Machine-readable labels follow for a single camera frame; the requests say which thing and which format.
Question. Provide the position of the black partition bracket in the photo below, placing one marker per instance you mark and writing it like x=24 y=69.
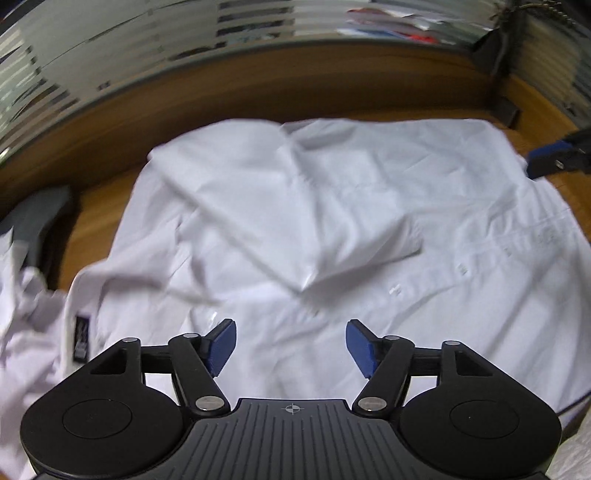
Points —
x=508 y=110

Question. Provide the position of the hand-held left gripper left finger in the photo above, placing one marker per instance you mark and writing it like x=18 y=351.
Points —
x=221 y=344

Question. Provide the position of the colourful printed papers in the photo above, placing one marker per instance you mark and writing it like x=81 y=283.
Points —
x=415 y=25

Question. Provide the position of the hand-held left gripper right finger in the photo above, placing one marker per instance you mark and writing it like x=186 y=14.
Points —
x=362 y=348

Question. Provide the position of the crumpled white shirt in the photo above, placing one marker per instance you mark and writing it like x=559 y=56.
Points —
x=27 y=332

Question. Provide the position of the dark grey garment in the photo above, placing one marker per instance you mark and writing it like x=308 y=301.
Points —
x=41 y=212

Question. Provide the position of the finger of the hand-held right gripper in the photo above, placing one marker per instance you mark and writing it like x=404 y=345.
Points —
x=547 y=157

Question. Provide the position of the striped glass desk partition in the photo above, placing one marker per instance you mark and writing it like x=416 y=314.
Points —
x=184 y=55
x=545 y=55

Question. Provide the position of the white dress shirt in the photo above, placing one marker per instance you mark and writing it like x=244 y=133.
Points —
x=323 y=207

